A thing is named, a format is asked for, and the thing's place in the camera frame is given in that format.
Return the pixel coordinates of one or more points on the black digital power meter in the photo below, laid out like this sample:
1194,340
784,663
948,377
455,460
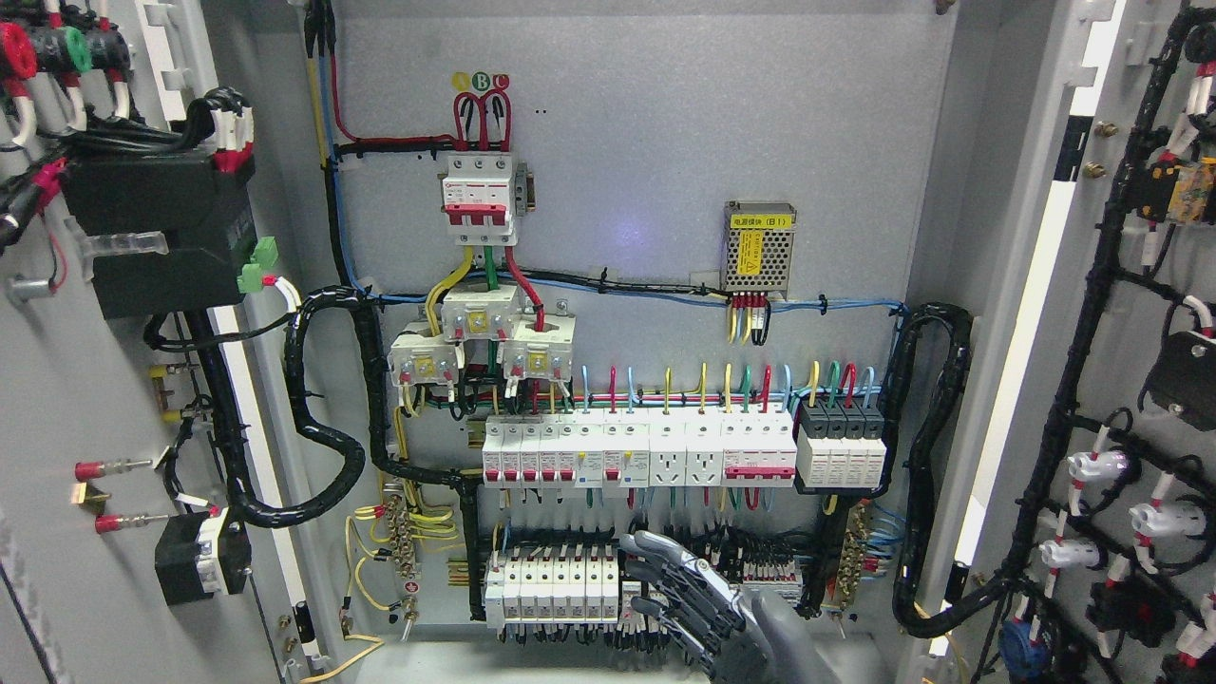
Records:
166,233

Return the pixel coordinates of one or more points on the white lower breaker row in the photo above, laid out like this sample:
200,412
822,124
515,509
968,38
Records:
550,589

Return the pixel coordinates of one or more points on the white current transformers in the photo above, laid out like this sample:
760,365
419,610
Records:
473,319

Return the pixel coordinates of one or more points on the white socket breaker row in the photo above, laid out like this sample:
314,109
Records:
614,450

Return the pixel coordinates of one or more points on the red white main breaker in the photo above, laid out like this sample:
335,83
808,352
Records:
484,195

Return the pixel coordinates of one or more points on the grey cabinet door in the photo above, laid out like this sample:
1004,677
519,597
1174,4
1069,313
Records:
1063,532
84,607

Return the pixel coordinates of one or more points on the black surge protector modules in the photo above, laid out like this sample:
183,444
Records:
840,450

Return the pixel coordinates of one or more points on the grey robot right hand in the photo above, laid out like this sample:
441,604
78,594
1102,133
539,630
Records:
736,635

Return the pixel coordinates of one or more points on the perforated metal power supply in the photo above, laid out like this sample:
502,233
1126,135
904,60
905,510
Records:
758,246

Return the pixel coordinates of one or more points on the lower relay terminal row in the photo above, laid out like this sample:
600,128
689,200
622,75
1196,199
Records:
760,570

